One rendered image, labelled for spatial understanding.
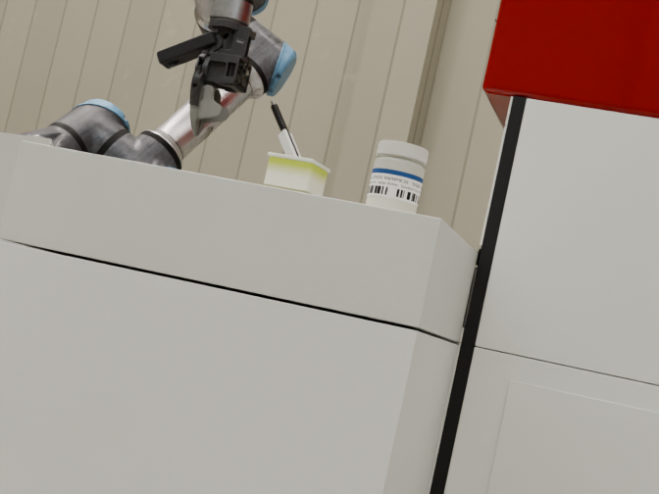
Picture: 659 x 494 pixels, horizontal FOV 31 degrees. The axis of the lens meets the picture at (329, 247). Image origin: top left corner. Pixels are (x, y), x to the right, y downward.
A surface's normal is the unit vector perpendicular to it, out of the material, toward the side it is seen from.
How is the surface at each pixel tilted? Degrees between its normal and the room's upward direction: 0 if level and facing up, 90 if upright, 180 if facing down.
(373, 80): 90
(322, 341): 90
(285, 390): 90
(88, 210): 90
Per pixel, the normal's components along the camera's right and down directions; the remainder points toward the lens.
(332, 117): -0.52, -0.18
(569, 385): -0.25, -0.13
